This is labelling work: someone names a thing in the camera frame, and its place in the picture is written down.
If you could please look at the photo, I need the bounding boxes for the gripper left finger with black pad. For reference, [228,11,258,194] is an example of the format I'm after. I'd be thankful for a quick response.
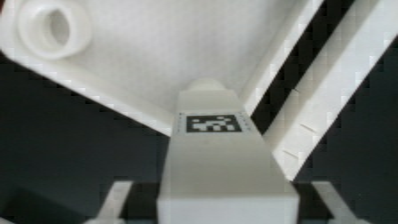
[82,181,134,224]

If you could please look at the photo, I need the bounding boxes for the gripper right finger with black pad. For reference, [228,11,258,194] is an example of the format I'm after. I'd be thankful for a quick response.
[299,181,372,224]

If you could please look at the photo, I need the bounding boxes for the white desk leg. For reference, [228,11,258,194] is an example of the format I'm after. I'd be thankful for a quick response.
[157,79,301,224]

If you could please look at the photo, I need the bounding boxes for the white desk tabletop tray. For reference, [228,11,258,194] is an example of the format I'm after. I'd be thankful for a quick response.
[0,0,324,134]

